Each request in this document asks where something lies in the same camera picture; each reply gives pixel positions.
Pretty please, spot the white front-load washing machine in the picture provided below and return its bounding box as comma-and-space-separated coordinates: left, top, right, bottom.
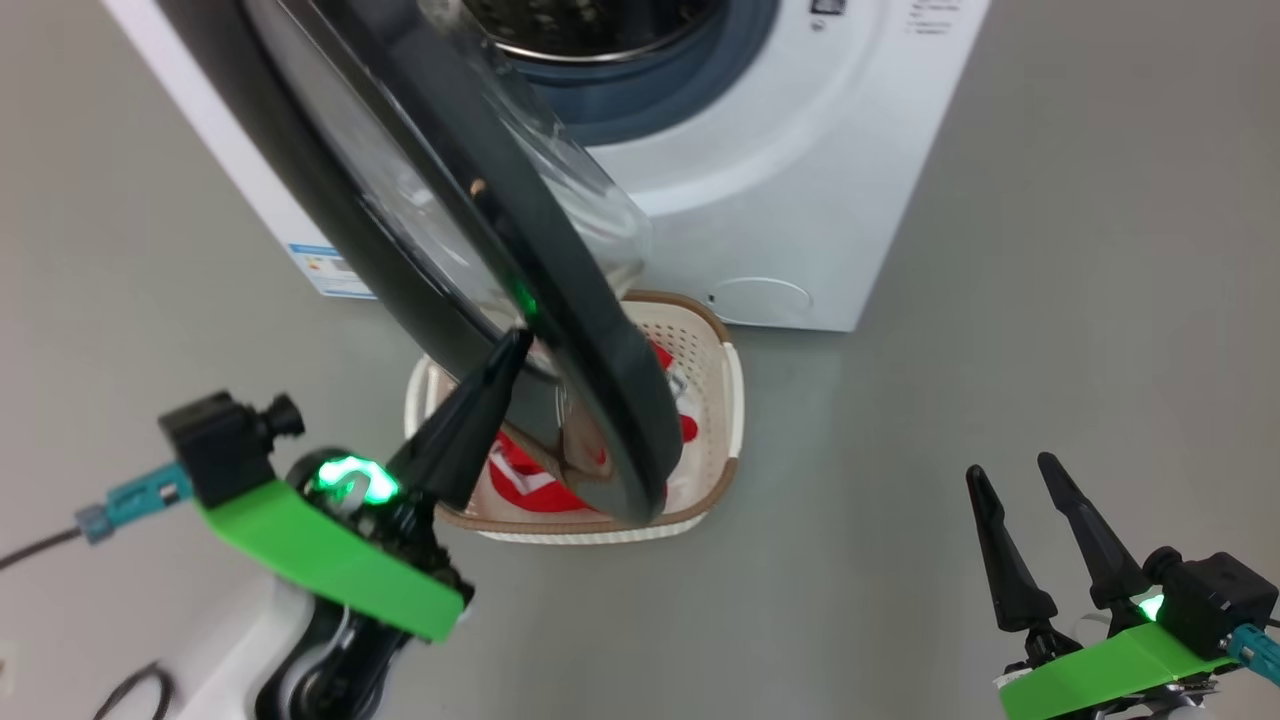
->
100, 0, 991, 333

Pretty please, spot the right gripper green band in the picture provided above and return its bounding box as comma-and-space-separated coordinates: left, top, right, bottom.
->
965, 451, 1236, 720

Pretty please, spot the teal camera cable plug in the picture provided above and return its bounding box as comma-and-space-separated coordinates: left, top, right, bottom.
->
0, 462, 196, 571
1225, 620, 1280, 689

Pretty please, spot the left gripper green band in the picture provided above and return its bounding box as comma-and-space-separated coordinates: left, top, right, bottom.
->
195, 328, 535, 643

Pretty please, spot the left teal camera cable plug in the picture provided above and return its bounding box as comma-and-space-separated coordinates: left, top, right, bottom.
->
0, 462, 196, 571

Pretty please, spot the round white filter cover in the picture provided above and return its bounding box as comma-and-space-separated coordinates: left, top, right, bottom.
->
707, 277, 813, 327

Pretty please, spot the right teal camera cable plug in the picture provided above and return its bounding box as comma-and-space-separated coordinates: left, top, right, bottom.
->
1225, 620, 1280, 689

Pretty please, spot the black round glass washer door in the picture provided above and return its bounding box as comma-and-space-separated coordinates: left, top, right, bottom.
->
160, 0, 684, 526

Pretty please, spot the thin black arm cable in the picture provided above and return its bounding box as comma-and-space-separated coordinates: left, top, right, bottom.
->
92, 662, 173, 720

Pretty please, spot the blue energy label sticker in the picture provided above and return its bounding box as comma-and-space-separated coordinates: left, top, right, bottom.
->
288, 243, 376, 299

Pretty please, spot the cream perforated laundry basket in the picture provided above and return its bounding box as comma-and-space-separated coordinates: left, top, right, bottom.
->
404, 290, 746, 546

